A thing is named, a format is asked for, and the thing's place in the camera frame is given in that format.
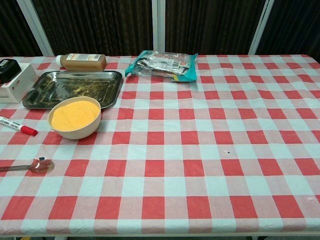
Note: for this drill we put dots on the black red battery pack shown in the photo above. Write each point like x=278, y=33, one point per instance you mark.
x=8, y=70

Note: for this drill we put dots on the white marker red cap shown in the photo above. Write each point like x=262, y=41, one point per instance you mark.
x=15, y=125

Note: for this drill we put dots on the teal foil snack bag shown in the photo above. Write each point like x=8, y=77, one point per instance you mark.
x=162, y=66

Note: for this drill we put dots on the metal spoon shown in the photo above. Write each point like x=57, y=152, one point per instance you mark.
x=42, y=166

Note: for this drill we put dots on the stainless steel tray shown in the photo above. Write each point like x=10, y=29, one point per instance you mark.
x=75, y=85

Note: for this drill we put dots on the brown bottle white cap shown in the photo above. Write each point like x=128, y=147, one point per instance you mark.
x=82, y=62

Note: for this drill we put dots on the beige round bowl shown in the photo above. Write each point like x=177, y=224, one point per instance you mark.
x=75, y=133

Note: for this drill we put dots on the red white checkered tablecloth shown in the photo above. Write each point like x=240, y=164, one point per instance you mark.
x=175, y=155

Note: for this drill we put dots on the black red device on box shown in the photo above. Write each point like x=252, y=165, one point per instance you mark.
x=17, y=87

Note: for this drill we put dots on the dark curtain partition panel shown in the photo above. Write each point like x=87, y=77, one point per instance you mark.
x=212, y=25
x=12, y=30
x=100, y=25
x=295, y=27

